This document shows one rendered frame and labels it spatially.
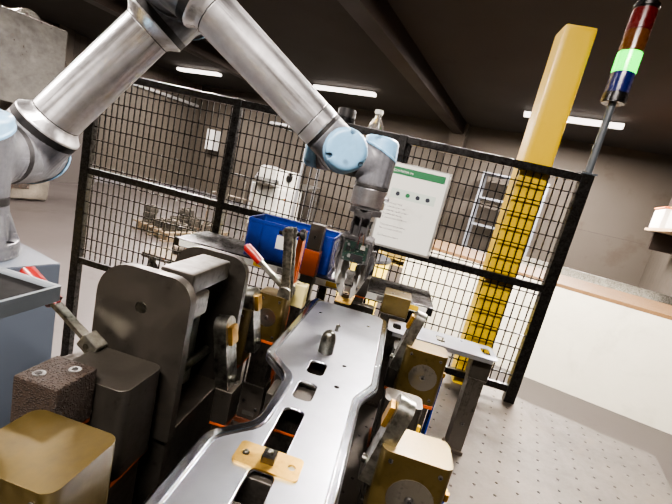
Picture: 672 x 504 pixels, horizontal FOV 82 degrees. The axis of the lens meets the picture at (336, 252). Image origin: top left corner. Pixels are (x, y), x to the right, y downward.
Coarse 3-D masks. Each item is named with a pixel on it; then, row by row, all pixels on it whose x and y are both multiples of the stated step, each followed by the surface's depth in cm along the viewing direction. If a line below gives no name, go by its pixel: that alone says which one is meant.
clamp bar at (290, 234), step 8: (280, 232) 91; (288, 232) 89; (296, 232) 90; (304, 232) 90; (288, 240) 90; (296, 240) 93; (304, 240) 91; (288, 248) 90; (288, 256) 90; (288, 264) 90; (288, 272) 91; (288, 280) 91; (288, 288) 91
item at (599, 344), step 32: (480, 256) 396; (448, 288) 378; (576, 288) 329; (608, 288) 383; (512, 320) 354; (544, 320) 342; (576, 320) 331; (608, 320) 320; (640, 320) 310; (512, 352) 355; (544, 352) 343; (576, 352) 332; (608, 352) 322; (640, 352) 312; (576, 384) 334; (608, 384) 323; (640, 384) 313; (640, 416) 315
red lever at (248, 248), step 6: (246, 246) 92; (252, 246) 93; (246, 252) 93; (252, 252) 92; (252, 258) 93; (258, 258) 92; (258, 264) 93; (264, 264) 93; (264, 270) 93; (270, 270) 93; (270, 276) 93; (276, 276) 93; (276, 282) 93
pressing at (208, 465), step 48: (288, 336) 83; (336, 336) 89; (384, 336) 97; (288, 384) 64; (336, 384) 69; (240, 432) 51; (336, 432) 56; (192, 480) 42; (240, 480) 44; (336, 480) 47
